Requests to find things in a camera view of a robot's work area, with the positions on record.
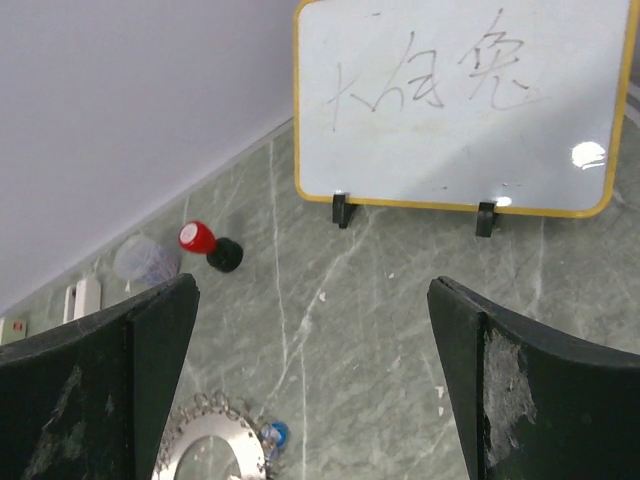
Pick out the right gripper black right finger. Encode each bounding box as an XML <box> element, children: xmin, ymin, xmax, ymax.
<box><xmin>427</xmin><ymin>277</ymin><xmax>639</xmax><ymax>479</ymax></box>

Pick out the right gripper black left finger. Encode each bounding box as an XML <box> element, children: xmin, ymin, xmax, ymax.
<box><xmin>1</xmin><ymin>274</ymin><xmax>200</xmax><ymax>479</ymax></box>

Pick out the blue tagged key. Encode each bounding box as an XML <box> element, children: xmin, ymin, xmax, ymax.
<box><xmin>261</xmin><ymin>421</ymin><xmax>290</xmax><ymax>458</ymax></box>

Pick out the white stapler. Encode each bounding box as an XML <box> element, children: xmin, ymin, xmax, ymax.
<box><xmin>63</xmin><ymin>276</ymin><xmax>102</xmax><ymax>323</ymax></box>

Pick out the green white staple box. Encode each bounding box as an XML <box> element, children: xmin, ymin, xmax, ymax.
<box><xmin>0</xmin><ymin>317</ymin><xmax>28</xmax><ymax>346</ymax></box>

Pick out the clear cup of paperclips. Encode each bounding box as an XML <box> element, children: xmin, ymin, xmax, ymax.
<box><xmin>113</xmin><ymin>234</ymin><xmax>179</xmax><ymax>287</ymax></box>

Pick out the yellow framed whiteboard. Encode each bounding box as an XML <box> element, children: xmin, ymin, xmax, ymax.
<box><xmin>293</xmin><ymin>1</ymin><xmax>639</xmax><ymax>237</ymax></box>

